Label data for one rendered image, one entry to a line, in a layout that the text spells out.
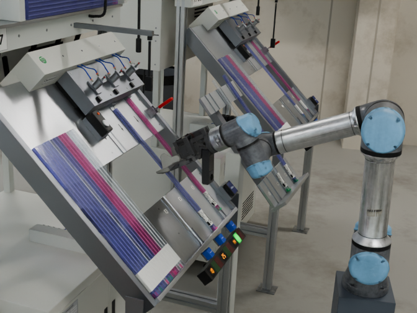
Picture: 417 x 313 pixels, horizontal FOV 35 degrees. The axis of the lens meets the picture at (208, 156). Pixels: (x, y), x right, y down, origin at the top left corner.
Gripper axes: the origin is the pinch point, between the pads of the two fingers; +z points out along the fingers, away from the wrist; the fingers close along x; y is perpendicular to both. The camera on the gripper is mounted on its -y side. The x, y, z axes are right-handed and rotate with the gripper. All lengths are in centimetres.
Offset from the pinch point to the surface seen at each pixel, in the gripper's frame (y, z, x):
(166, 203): -8.5, -1.4, 11.1
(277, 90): -19, 70, -352
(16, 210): 8, 67, -4
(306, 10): 30, 20, -356
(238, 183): -21.4, -1.4, -42.9
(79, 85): 35.3, 3.7, 16.6
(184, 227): -17.4, -3.9, 12.2
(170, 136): 7.5, 3.1, -18.9
